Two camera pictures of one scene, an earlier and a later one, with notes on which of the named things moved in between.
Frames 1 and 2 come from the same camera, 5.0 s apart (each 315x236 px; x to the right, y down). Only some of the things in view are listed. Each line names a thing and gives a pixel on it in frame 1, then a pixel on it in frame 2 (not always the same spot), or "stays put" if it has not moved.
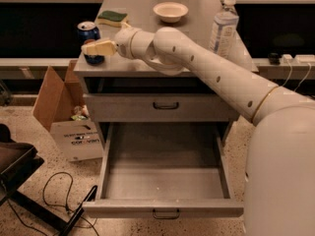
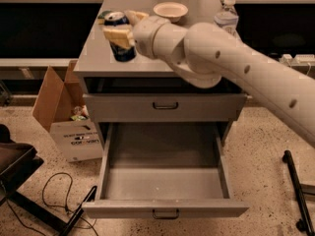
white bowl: [169, 11] stays put
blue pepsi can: [89, 30] → [119, 52]
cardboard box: [62, 108] stays put
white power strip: [288, 59] stays put
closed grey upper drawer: [157, 108] stays put
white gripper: [123, 43] → [143, 33]
